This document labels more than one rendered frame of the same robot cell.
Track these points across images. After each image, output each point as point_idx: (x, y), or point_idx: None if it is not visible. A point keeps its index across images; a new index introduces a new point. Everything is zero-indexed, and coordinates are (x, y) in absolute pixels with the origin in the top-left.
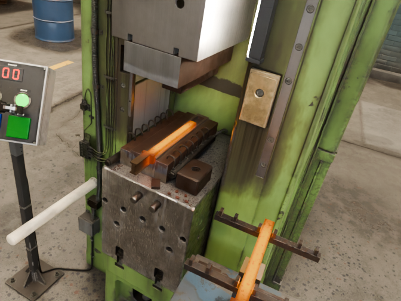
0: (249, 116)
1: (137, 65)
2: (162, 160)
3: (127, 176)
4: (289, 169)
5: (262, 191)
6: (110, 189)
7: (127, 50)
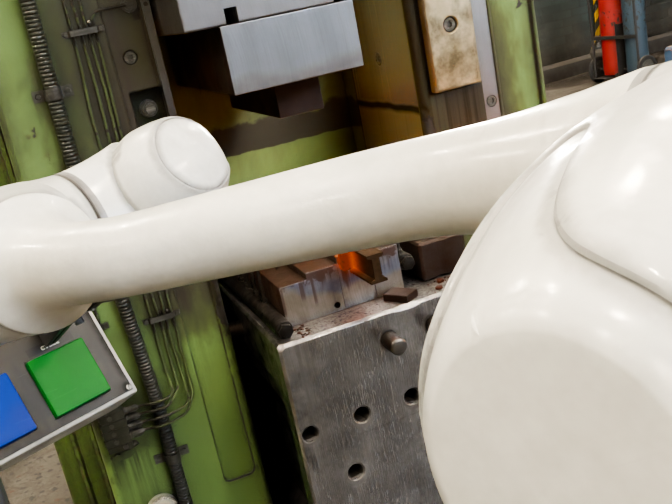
0: (451, 75)
1: (266, 65)
2: (375, 247)
3: (344, 322)
4: None
5: None
6: (317, 390)
7: (233, 46)
